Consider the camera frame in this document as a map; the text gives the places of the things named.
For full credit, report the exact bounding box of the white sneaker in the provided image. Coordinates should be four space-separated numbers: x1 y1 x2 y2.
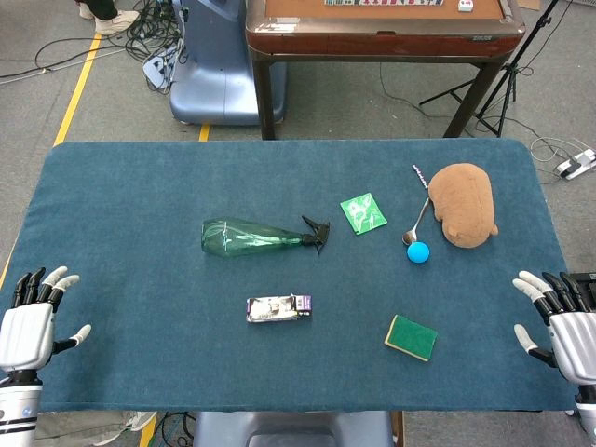
94 9 141 37

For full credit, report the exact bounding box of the row of mahjong tiles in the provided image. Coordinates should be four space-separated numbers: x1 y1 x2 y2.
324 0 444 7

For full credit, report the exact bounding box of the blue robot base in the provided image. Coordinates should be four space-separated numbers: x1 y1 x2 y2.
169 0 287 126

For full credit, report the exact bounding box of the white power strip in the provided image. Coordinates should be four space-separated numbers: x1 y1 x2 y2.
556 147 596 181

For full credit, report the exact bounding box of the green yellow sponge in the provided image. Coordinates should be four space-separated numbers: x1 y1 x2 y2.
384 314 439 363

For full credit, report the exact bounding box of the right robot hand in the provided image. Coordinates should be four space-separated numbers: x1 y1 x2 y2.
511 270 596 387

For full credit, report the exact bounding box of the blue table cloth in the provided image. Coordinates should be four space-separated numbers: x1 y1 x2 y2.
0 138 586 413

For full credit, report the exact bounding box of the black cable bundle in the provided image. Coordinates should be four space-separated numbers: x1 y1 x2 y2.
125 0 190 97

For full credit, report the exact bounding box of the brown mahjong table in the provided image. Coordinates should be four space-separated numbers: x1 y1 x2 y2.
245 0 526 141

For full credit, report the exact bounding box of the white shoe under table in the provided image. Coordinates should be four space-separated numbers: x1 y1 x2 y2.
92 411 157 447

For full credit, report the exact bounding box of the green snack packet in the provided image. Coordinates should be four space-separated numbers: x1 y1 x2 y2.
339 192 388 237

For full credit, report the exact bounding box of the brown plush toy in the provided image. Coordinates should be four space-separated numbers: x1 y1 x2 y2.
427 162 500 250

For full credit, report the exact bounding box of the metal spoon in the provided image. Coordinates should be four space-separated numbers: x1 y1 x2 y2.
401 197 430 247

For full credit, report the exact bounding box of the blue ball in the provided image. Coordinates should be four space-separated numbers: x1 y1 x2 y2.
406 241 431 265

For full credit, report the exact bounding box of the purple silver small box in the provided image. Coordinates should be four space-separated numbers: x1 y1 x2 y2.
246 293 313 324

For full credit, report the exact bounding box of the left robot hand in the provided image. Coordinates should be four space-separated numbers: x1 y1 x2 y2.
0 265 92 373

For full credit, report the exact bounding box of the grey robot body base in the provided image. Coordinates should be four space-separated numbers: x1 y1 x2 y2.
192 411 395 447

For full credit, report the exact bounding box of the green transparent spray bottle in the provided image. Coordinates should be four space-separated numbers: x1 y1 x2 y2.
200 214 331 257

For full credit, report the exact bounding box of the black tripod stand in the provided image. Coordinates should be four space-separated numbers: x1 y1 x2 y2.
418 0 560 138

